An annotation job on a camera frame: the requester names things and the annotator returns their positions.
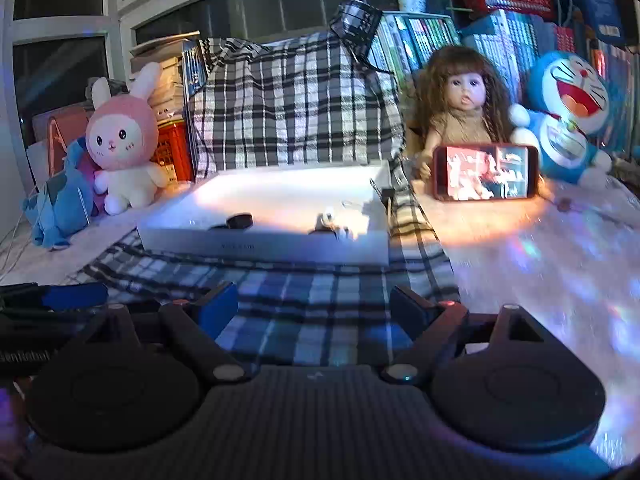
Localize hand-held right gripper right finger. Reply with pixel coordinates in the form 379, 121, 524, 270
381, 286, 548, 385

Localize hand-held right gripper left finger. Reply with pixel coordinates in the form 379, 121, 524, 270
82, 281, 253, 385

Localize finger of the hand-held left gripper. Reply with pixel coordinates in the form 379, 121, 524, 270
0, 282, 109, 312
0, 310, 98, 335

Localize white plastic clip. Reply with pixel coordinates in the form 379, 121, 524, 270
319, 209, 362, 241

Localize white cardboard box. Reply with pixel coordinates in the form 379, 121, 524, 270
136, 160, 392, 267

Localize blue plush toy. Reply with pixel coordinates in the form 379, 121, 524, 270
21, 137, 96, 251

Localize white cardboard sheet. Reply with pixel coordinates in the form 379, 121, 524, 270
26, 142, 54, 189

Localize pink bunny plush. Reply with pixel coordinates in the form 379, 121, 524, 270
85, 62, 171, 215

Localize red cased smartphone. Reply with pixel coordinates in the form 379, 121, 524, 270
432, 143, 541, 204

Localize red plastic crate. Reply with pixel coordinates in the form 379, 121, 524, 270
150, 120, 195, 184

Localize black white plaid cloth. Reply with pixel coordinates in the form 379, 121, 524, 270
65, 0, 462, 368

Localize brown haired doll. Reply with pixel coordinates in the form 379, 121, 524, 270
407, 45, 517, 182

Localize stack of white books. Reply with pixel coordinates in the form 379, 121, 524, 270
129, 39, 201, 124

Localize upright blue book spines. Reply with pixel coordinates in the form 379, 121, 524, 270
181, 40, 210, 99

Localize blue cat plush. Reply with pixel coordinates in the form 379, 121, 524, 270
509, 51, 614, 187

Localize row of blue books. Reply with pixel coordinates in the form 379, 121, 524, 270
370, 7, 640, 157

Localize white cable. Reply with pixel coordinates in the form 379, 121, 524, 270
0, 187, 42, 275

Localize white window frame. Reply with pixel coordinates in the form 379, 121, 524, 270
0, 0, 401, 128

